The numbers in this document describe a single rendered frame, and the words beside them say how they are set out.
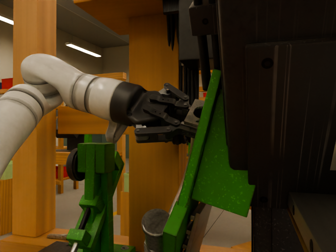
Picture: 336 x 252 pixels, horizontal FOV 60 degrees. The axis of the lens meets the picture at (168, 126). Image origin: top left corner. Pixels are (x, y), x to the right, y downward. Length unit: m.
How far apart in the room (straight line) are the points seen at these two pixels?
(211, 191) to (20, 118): 0.30
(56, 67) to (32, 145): 0.43
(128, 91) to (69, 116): 0.52
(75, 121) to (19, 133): 0.51
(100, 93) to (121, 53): 11.97
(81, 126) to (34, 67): 0.42
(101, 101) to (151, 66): 0.30
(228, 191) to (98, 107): 0.27
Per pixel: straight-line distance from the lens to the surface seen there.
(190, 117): 0.45
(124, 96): 0.49
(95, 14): 0.84
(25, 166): 0.98
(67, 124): 0.99
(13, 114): 0.49
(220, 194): 0.37
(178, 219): 0.35
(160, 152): 0.76
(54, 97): 0.60
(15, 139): 0.47
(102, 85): 0.51
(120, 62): 12.40
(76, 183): 6.16
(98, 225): 0.67
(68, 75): 0.56
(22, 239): 1.00
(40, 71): 0.57
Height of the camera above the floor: 1.20
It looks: 1 degrees up
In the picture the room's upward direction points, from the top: straight up
